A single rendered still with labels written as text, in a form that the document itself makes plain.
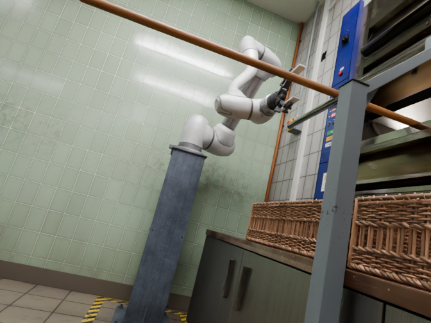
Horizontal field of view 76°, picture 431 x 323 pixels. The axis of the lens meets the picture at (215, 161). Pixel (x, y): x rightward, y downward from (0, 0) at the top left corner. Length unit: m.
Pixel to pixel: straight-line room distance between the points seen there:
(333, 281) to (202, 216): 1.63
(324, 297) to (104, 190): 1.74
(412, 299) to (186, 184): 1.34
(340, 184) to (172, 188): 1.21
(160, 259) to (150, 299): 0.21
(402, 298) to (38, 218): 1.99
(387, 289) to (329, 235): 0.11
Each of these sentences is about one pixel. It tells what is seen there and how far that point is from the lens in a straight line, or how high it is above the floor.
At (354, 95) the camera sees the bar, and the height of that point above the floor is 0.92.
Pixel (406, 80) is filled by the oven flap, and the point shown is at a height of 1.37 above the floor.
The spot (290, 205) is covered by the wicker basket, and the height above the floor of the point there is 0.72.
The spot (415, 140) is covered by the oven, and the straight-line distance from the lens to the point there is 1.35.
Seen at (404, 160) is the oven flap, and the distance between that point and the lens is 1.35.
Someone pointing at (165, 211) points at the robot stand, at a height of 0.62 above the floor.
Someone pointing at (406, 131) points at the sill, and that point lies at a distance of 1.39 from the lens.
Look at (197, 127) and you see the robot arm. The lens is 1.76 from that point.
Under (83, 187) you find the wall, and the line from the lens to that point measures 2.10.
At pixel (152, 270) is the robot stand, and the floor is 0.30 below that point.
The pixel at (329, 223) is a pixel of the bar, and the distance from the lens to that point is 0.56.
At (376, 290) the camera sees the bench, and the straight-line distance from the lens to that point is 0.54.
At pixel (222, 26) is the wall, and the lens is 2.66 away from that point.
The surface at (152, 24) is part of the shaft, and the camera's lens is 1.04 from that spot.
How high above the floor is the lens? 0.59
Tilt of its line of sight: 13 degrees up
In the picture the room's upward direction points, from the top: 14 degrees clockwise
